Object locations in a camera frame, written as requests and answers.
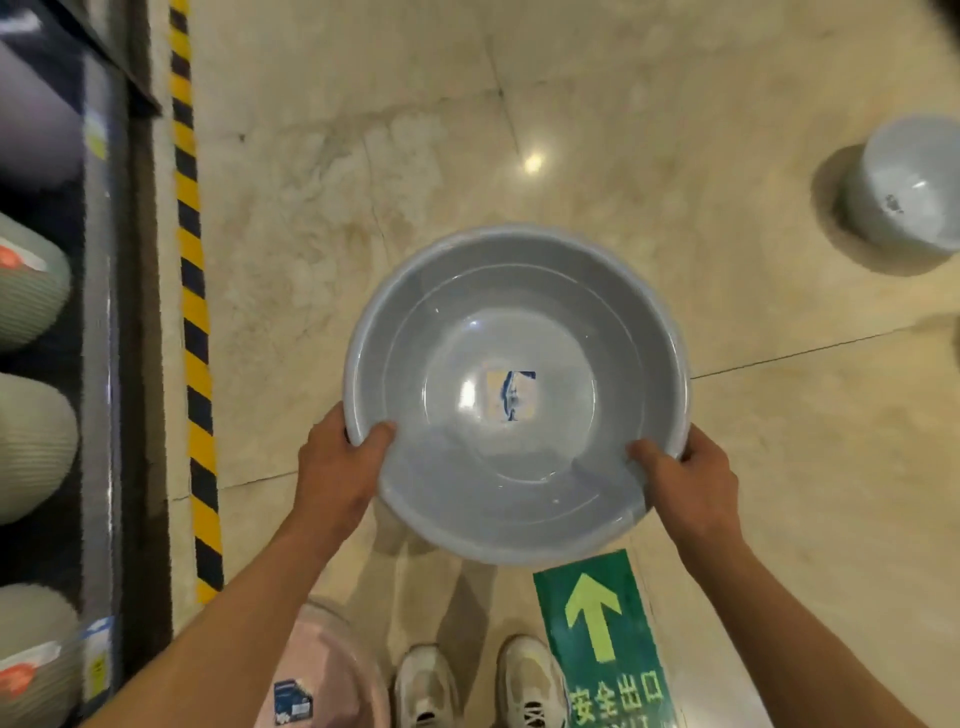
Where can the person's right thumb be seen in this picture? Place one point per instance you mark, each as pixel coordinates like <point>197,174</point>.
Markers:
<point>654,459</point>

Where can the pink plastic basin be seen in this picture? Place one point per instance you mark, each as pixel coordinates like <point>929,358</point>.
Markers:
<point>337,675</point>

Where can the small grey plastic basin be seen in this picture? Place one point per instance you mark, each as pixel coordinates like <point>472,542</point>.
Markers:
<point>904,187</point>

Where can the large grey plastic basin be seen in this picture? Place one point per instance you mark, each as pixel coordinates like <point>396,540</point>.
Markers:
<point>517,390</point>

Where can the yellow shelf price tag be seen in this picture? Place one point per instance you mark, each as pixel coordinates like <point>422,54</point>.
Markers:
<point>96,664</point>
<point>95,139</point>

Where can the person's left hand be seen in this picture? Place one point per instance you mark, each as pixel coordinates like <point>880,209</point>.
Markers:
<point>334,476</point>

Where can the green ribbed basin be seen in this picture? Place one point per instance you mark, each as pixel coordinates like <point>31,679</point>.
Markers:
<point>30,289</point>
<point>34,660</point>
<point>34,446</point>

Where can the person's left thumb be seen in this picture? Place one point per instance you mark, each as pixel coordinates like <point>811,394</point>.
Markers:
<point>373,444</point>

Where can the person's right forearm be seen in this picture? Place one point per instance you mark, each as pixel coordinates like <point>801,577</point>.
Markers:
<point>795,637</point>

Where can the person's right hand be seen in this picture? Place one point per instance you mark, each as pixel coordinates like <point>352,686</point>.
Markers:
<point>694,487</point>

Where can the person's right white sneaker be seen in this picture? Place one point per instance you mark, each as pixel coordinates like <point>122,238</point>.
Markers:
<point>531,686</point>

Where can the label sticker in basin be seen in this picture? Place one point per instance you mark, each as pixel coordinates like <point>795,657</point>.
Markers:
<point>511,395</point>

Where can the person's left white sneaker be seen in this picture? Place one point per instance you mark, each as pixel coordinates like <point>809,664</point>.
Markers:
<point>426,690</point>

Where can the green arrow floor sticker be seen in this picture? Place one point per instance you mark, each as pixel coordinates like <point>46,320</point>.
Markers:
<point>600,645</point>

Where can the person's white sneaker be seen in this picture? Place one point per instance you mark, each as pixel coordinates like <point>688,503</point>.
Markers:
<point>531,686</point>
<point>426,690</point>

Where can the yellow black hazard tape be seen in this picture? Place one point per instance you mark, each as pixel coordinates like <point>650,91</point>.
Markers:
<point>193,300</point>

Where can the purple ribbed basin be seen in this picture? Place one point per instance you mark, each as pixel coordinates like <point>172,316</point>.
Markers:
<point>37,120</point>

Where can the blue label on pink basin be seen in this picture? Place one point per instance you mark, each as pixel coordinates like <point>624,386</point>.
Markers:
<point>292,703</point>

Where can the dark store shelf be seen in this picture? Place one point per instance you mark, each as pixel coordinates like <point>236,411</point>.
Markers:
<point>112,375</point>

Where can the person's left forearm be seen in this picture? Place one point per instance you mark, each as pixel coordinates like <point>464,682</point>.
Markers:
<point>217,634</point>

